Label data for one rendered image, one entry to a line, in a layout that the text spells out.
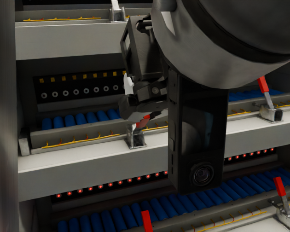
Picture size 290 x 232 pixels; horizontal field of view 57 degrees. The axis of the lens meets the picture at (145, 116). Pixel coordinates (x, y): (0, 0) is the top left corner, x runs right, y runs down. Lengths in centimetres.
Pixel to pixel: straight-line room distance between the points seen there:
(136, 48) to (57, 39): 20
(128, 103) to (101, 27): 20
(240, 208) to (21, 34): 49
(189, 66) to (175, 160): 10
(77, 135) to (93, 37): 16
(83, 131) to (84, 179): 8
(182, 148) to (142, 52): 9
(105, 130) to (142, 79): 24
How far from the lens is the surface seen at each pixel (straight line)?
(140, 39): 25
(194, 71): 16
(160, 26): 16
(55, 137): 45
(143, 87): 25
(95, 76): 56
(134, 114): 30
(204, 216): 54
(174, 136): 22
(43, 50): 43
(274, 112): 54
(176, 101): 21
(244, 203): 59
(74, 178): 41
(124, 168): 42
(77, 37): 43
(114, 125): 46
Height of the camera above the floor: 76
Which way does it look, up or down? 1 degrees up
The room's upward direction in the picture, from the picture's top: 9 degrees counter-clockwise
